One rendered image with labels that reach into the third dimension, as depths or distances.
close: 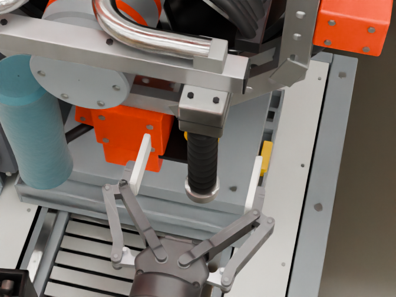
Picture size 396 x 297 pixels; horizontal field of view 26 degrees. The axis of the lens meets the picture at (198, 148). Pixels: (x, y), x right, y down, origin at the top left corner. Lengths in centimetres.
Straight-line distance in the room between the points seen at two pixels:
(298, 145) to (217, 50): 105
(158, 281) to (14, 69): 45
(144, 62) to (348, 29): 31
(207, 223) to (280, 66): 60
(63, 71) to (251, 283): 83
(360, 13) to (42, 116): 47
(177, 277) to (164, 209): 85
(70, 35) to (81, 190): 88
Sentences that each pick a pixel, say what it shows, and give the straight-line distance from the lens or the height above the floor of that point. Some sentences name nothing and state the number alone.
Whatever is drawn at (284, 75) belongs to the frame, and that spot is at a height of 74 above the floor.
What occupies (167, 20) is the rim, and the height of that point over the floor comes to 68.
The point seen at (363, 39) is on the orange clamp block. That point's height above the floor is 85.
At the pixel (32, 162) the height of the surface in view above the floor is 57.
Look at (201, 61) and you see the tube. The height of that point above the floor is 100.
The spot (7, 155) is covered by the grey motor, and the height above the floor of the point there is 31.
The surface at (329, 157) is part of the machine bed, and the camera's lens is 191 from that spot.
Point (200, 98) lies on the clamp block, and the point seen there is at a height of 95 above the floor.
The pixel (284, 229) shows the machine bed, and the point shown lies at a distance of 182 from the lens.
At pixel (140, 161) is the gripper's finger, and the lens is 101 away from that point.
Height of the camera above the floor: 171
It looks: 59 degrees down
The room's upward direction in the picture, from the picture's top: straight up
